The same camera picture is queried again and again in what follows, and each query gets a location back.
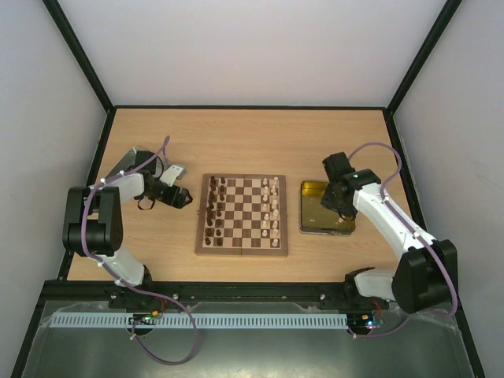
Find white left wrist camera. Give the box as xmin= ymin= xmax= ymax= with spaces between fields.
xmin=160 ymin=164 xmax=187 ymax=187

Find wooden chess board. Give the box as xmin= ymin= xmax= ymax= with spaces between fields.
xmin=195 ymin=173 xmax=288 ymax=258

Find slotted white cable duct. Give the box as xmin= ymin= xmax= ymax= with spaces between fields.
xmin=50 ymin=313 xmax=347 ymax=330

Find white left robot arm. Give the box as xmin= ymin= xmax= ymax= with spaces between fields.
xmin=62 ymin=147 xmax=193 ymax=288

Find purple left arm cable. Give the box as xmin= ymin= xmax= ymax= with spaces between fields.
xmin=80 ymin=135 xmax=201 ymax=365

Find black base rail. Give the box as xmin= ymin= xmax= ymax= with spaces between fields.
xmin=39 ymin=280 xmax=388 ymax=313

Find gold metal tin tray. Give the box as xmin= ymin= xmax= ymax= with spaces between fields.
xmin=298 ymin=180 xmax=356 ymax=236

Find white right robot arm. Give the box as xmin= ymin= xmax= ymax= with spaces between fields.
xmin=321 ymin=152 xmax=458 ymax=315

